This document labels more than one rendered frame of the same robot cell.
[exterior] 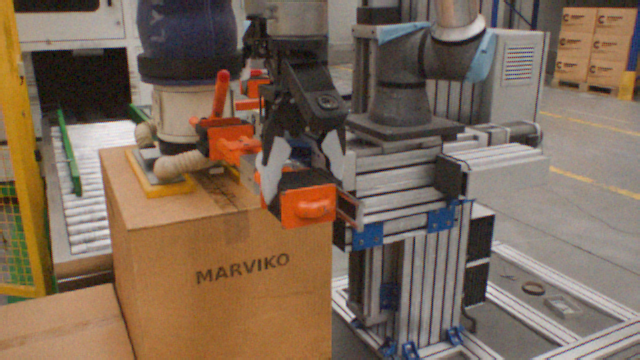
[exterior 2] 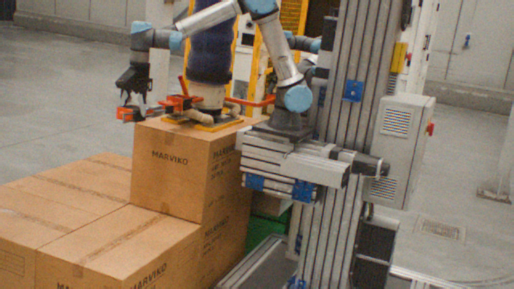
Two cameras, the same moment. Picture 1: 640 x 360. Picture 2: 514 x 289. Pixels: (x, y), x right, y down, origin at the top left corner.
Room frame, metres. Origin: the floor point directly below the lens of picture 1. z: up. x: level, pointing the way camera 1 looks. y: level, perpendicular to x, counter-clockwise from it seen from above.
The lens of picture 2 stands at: (-0.36, -1.87, 1.57)
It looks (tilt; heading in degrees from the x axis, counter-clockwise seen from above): 15 degrees down; 47
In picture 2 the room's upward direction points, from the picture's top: 8 degrees clockwise
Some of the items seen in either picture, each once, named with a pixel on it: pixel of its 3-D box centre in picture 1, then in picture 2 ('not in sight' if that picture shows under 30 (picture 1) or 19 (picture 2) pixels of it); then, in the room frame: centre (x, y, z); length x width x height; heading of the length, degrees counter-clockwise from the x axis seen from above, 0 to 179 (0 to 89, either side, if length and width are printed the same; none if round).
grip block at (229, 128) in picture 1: (225, 137); (179, 102); (0.99, 0.17, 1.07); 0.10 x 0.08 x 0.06; 115
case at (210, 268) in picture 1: (204, 245); (199, 159); (1.22, 0.28, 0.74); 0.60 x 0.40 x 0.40; 26
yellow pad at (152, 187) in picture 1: (156, 162); (187, 113); (1.18, 0.36, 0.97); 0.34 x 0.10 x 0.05; 25
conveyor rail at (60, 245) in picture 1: (52, 181); not in sight; (2.45, 1.27, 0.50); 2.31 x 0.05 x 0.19; 27
